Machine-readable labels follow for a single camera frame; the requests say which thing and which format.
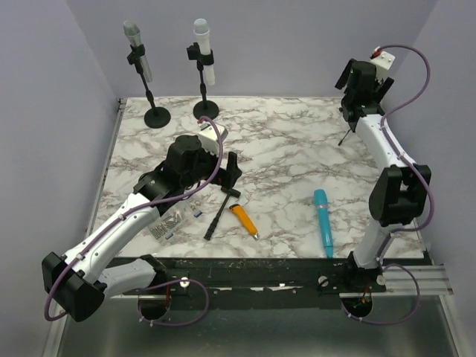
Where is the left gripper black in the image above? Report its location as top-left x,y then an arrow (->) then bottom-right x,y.
183,142 -> 242,190

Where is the black tripod shock-mount stand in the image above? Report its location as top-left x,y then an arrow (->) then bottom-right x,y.
338,107 -> 352,146

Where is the blue microphone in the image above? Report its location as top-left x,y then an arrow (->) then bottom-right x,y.
314,189 -> 334,259

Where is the white microphone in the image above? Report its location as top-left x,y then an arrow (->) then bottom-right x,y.
193,19 -> 216,86

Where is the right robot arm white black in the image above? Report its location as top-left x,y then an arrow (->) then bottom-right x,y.
335,54 -> 431,292

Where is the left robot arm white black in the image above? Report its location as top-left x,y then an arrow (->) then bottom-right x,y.
41,126 -> 242,322

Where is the grey microphone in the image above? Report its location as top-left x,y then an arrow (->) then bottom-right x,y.
123,20 -> 152,83

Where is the black hammer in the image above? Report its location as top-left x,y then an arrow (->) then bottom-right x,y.
204,187 -> 241,241

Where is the orange utility knife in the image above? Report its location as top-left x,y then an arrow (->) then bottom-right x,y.
229,204 -> 259,240

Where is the clear plastic screw box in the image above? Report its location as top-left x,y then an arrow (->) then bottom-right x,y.
147,197 -> 203,240

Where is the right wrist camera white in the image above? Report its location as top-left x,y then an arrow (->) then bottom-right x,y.
370,47 -> 396,74

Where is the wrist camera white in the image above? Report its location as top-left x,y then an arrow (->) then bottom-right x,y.
370,47 -> 396,74
198,123 -> 219,156

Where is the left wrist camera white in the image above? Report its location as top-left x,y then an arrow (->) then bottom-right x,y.
198,123 -> 219,156

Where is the black front mounting rail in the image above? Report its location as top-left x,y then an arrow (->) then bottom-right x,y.
126,255 -> 386,311

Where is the aluminium frame profile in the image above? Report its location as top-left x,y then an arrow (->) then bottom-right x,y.
383,266 -> 454,296

